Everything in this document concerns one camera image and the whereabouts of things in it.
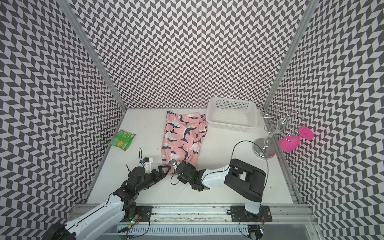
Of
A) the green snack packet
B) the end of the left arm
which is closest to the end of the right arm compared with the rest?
the end of the left arm

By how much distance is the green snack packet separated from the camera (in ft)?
3.21

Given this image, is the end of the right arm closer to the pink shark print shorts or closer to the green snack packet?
the pink shark print shorts

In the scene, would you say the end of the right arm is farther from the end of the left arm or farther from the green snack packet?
the green snack packet

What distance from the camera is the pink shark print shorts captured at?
A: 92cm

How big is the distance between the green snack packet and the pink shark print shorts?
215mm
